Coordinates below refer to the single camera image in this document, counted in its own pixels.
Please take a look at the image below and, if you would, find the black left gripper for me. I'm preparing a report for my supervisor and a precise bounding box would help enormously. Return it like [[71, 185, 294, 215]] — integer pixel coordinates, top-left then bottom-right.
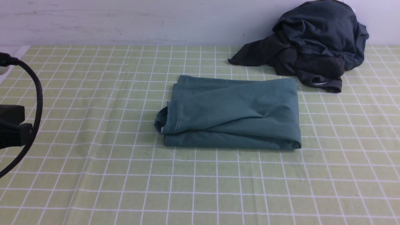
[[0, 104, 33, 149]]

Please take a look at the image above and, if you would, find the green long-sleeved shirt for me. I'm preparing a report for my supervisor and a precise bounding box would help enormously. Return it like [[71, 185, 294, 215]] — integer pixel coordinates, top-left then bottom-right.
[[154, 75, 302, 151]]

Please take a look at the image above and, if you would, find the green checkered tablecloth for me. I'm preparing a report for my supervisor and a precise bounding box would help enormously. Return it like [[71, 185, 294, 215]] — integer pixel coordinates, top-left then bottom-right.
[[0, 46, 400, 225]]

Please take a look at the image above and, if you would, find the dark brown crumpled garment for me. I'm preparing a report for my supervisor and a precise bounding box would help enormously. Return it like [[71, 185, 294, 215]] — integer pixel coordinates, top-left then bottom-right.
[[228, 32, 345, 93]]

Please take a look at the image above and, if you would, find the dark blue-grey crumpled garment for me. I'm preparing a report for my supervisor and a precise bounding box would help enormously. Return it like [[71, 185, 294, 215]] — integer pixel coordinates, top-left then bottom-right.
[[272, 0, 369, 70]]

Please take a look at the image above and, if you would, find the black left camera cable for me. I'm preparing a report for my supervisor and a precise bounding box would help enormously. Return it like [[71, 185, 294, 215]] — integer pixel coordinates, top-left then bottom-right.
[[0, 52, 43, 178]]

